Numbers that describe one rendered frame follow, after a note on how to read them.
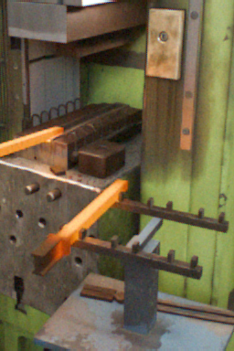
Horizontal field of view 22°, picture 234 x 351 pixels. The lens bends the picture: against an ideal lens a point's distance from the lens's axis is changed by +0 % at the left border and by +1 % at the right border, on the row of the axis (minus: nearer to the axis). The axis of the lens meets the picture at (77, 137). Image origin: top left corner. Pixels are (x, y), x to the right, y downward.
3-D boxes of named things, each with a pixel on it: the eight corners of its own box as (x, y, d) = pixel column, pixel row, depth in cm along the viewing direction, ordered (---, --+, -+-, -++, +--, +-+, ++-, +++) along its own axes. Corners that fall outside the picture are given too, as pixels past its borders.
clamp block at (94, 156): (103, 179, 159) (103, 157, 157) (78, 173, 164) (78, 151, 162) (126, 165, 168) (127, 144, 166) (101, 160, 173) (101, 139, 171)
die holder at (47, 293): (97, 336, 168) (99, 189, 153) (-4, 291, 189) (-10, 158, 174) (185, 252, 211) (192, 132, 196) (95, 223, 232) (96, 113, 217)
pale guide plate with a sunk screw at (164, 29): (176, 79, 152) (181, 11, 146) (145, 75, 157) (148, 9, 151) (180, 78, 154) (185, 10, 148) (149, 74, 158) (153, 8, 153)
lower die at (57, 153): (67, 170, 166) (67, 141, 163) (13, 154, 177) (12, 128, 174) (141, 131, 198) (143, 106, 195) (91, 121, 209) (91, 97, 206)
